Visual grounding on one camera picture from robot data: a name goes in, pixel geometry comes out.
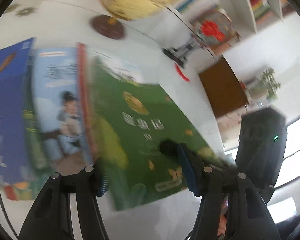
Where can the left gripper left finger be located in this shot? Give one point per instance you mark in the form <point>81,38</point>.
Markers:
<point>50,215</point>

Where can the dark blue book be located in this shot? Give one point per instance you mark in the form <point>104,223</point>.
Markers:
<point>13,157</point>

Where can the green insect book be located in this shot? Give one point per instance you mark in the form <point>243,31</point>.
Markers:
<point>132,119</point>

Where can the brown wooden cabinet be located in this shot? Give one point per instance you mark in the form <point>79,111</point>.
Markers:
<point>224,91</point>

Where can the red poetry book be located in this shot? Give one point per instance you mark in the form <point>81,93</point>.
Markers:
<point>82,62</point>

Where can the white bookshelf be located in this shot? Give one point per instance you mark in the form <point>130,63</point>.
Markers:
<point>174,25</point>

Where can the red tassel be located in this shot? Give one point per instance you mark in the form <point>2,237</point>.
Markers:
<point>180,73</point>

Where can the yellow desk globe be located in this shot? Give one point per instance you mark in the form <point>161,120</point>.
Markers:
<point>127,10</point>

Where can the green potted plant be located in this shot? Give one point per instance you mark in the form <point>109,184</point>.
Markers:
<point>268,81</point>

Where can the embroidered round fan on stand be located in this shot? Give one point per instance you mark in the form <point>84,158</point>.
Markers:
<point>212,31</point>

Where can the light blue poetry book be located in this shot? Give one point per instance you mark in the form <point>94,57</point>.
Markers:
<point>56,101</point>

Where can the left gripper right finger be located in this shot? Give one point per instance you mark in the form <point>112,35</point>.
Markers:
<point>247,216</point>

